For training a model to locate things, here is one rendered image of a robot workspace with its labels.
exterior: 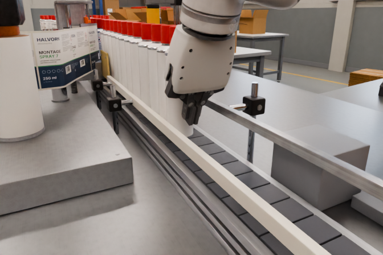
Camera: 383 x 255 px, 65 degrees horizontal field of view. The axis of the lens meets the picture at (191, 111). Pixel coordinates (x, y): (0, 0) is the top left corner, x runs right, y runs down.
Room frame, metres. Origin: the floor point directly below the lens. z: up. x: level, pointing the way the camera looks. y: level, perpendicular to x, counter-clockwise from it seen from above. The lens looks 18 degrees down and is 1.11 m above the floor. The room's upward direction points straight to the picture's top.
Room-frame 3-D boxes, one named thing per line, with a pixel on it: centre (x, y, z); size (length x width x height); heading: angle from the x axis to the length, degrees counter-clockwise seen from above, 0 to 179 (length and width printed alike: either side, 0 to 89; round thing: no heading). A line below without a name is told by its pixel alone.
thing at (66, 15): (1.08, 0.40, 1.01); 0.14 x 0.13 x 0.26; 27
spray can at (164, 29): (0.59, 0.04, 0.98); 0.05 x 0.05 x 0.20
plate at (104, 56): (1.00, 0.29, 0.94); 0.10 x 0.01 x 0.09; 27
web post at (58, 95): (0.78, 0.36, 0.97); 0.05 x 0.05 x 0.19
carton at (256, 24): (5.08, -0.96, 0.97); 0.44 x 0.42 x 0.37; 121
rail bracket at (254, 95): (0.49, -0.09, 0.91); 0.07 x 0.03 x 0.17; 117
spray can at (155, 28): (0.63, 0.07, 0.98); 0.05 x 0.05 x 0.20
